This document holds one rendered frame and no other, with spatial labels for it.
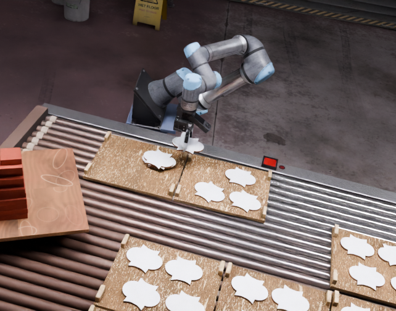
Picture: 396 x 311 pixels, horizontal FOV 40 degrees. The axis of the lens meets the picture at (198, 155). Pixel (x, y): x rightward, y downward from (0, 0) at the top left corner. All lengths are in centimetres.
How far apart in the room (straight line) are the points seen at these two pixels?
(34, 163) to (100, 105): 234
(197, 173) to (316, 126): 251
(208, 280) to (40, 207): 70
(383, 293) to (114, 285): 105
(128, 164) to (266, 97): 279
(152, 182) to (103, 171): 23
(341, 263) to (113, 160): 111
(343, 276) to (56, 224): 114
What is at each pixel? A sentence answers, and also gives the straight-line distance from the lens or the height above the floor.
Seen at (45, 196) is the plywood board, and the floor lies 104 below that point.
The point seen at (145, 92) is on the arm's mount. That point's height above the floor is 104.
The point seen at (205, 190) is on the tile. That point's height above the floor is 94.
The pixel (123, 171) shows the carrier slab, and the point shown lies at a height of 94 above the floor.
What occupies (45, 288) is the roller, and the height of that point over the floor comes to 92.
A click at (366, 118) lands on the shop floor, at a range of 533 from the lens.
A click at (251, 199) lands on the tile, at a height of 94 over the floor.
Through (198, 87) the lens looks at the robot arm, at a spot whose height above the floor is 137.
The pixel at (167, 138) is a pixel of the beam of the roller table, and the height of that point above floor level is 92.
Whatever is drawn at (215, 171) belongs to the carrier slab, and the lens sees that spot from 261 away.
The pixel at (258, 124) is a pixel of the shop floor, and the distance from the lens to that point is 475.
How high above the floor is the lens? 255
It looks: 37 degrees down
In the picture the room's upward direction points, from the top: 11 degrees clockwise
